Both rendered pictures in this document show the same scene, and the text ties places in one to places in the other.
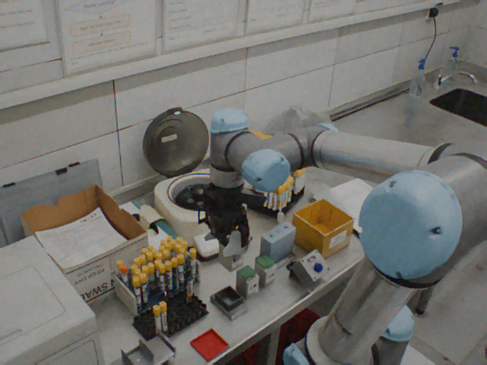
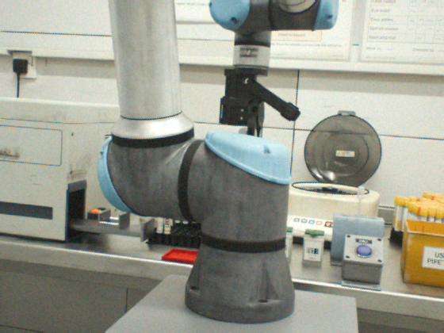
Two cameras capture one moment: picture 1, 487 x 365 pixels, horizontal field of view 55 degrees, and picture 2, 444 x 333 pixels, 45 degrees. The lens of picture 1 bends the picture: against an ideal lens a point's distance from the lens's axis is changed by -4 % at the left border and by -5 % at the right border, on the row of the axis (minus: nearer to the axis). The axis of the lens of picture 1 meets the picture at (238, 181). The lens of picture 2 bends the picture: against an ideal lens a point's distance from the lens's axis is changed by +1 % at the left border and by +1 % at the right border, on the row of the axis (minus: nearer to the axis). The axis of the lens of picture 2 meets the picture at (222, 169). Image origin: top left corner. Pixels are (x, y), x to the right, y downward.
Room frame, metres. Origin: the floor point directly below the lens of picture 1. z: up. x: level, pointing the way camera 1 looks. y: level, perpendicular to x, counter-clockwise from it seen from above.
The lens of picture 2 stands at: (0.20, -0.86, 1.18)
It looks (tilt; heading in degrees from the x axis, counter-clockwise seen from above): 6 degrees down; 56
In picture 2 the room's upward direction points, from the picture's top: 4 degrees clockwise
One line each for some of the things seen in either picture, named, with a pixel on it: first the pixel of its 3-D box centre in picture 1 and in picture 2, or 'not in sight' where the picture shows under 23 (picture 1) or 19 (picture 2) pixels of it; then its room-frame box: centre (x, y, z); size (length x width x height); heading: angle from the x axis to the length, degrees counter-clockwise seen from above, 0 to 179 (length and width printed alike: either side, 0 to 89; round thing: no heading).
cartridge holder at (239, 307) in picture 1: (229, 300); not in sight; (0.88, 0.01, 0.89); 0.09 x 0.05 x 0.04; 42
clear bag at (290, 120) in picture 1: (283, 131); not in sight; (1.68, -0.16, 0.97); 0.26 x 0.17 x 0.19; 154
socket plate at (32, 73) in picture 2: not in sight; (24, 65); (0.67, 1.04, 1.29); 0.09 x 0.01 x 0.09; 133
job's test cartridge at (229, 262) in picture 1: (230, 254); not in sight; (0.88, 0.01, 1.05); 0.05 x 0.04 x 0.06; 42
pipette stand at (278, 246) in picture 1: (276, 245); (356, 240); (1.07, -0.12, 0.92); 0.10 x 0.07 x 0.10; 135
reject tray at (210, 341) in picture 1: (210, 344); (182, 255); (0.74, 0.05, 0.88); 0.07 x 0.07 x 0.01; 43
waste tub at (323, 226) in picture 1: (322, 228); (438, 253); (1.15, -0.26, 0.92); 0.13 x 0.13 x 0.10; 40
